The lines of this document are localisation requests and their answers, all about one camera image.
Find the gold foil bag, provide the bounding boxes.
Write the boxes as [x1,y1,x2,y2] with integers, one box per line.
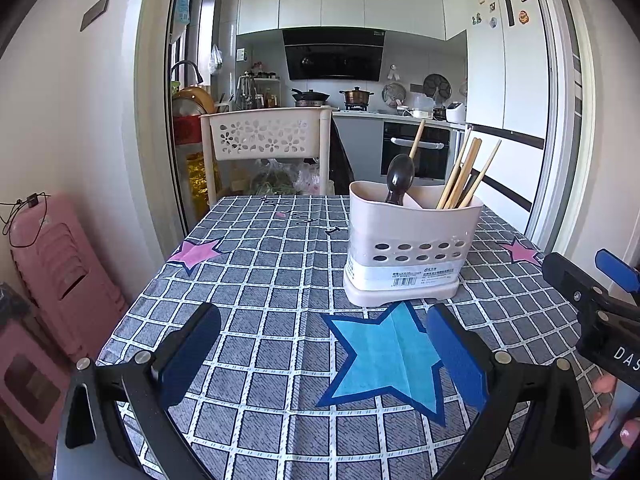
[186,152,209,206]

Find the grey wall switch plate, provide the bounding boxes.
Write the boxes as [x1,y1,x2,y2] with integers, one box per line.
[80,0,112,32]

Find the red container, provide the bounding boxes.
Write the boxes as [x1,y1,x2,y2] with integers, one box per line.
[173,115,203,145]

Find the round black mould pan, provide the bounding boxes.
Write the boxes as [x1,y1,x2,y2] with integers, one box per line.
[423,73,452,97]

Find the black built-in oven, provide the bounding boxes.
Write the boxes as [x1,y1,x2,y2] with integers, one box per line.
[381,121,452,182]

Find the person's right hand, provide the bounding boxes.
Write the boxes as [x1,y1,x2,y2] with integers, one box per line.
[589,374,640,448]

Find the thin black cable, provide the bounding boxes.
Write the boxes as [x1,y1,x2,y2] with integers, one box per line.
[0,192,51,248]

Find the white refrigerator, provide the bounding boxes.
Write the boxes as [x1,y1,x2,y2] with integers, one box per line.
[460,0,549,234]

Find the white basket trolley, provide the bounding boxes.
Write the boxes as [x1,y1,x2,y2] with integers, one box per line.
[200,106,333,207]

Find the grey checked tablecloth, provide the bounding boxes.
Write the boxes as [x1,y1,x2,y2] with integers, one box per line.
[95,194,616,480]

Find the dark pink plastic stool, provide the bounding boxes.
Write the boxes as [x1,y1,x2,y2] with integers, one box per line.
[0,320,76,450]

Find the round metal trivet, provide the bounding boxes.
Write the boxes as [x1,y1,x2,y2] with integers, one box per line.
[382,82,407,108]

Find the black wok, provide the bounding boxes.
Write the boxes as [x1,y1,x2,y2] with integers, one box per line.
[291,88,331,106]

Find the spice rack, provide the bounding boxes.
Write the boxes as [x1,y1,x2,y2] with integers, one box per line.
[252,62,284,108]

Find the clear plastic bags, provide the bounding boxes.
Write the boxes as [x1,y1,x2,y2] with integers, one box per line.
[252,157,322,197]

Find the black plastic bag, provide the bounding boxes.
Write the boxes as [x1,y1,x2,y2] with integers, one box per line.
[0,282,36,332]

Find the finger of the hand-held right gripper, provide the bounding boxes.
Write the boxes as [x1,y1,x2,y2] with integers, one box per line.
[595,248,640,306]
[541,252,640,333]

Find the copper cooking pot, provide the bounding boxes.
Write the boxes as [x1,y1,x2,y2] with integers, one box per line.
[340,86,375,109]

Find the white wall cabinets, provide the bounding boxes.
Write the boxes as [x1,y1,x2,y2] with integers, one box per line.
[236,0,447,42]

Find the black spoon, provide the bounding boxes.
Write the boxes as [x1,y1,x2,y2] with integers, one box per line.
[384,154,415,206]

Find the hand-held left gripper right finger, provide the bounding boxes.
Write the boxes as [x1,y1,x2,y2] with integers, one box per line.
[426,304,593,480]

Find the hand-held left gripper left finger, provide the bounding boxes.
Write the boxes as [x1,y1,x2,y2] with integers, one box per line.
[62,301,223,480]

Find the kitchen faucet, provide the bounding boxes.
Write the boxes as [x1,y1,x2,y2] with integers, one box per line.
[170,60,203,86]

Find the black range hood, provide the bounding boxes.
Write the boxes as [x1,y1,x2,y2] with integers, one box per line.
[282,27,386,82]

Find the glass kettle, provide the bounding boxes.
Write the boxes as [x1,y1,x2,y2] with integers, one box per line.
[237,75,257,110]

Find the pink plastic stool stack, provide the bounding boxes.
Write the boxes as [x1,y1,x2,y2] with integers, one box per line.
[10,192,128,361]

